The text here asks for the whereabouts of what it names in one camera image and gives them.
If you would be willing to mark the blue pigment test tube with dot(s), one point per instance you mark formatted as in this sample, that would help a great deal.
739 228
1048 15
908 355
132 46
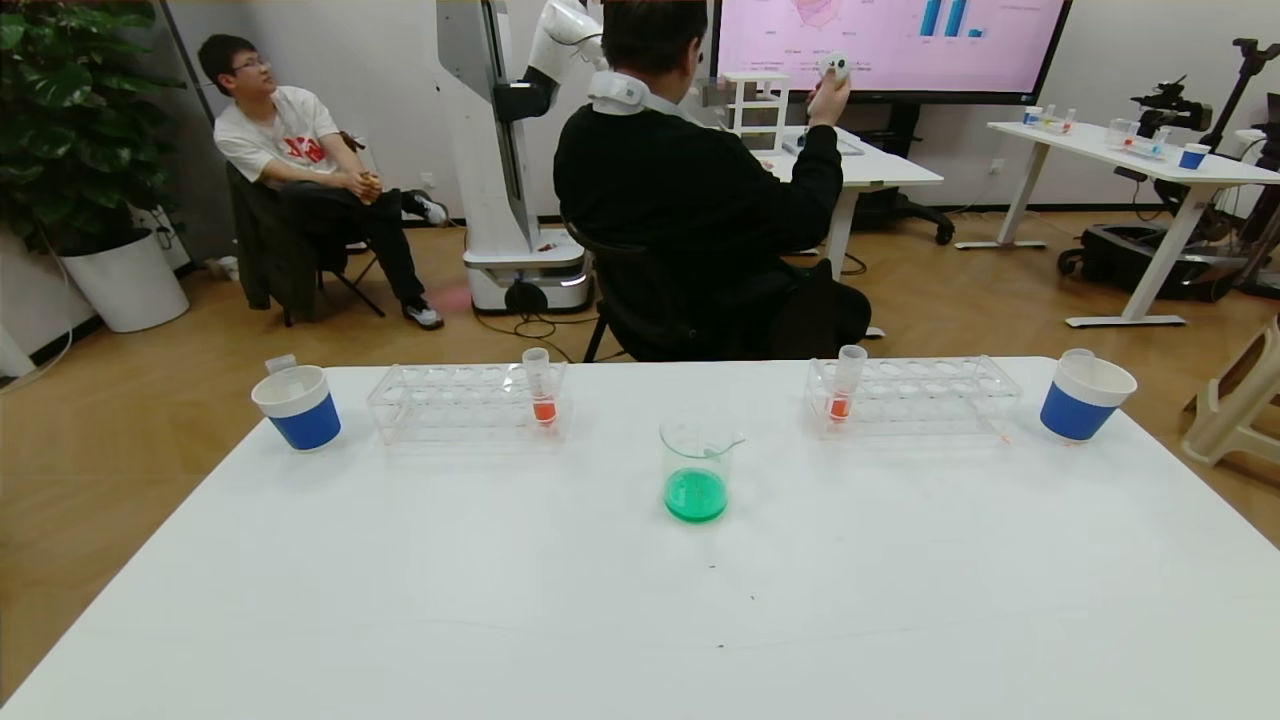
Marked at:
280 362

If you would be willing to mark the black wheeled robot base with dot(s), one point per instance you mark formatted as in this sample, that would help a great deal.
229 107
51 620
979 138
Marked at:
1120 255

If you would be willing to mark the orange pigment test tube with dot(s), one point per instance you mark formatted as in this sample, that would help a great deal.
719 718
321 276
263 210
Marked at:
543 408
840 405

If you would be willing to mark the clear glass beaker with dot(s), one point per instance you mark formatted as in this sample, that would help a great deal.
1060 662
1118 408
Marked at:
695 495

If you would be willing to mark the clear acrylic tube rack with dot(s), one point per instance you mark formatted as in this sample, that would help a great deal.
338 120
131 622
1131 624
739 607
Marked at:
470 400
920 400

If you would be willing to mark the distant clear tube rack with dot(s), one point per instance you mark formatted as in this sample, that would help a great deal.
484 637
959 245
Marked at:
1048 120
1140 142

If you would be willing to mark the black office chair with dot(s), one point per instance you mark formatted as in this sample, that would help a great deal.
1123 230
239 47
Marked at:
690 190
640 300

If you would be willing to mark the white humanoid robot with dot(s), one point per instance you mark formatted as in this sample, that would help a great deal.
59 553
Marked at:
490 150

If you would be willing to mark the white drawer unit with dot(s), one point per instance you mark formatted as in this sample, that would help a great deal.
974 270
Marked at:
755 105

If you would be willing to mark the black display stand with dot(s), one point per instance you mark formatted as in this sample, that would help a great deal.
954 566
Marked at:
900 210

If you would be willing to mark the white desk single leg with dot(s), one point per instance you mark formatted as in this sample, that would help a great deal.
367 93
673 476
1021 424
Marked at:
885 168

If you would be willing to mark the blue white paper cup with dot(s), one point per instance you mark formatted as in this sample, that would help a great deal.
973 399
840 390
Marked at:
1075 415
300 422

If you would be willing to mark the white handheld controller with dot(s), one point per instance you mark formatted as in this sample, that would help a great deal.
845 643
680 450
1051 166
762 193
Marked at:
834 68

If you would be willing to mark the black folding chair with jacket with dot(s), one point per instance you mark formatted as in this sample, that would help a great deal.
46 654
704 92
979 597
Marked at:
265 240

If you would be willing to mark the large display screen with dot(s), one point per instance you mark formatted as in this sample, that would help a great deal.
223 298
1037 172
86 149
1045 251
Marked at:
900 40

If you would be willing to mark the man in white t-shirt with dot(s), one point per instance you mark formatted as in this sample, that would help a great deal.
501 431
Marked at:
285 130

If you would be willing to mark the potted plant white pot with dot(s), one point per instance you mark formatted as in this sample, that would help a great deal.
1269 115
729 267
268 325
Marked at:
120 280

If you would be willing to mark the small blue paper cup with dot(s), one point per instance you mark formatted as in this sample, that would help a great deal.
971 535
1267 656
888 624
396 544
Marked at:
1193 158

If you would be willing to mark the beige plastic stool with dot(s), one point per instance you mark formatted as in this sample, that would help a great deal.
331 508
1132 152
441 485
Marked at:
1230 400

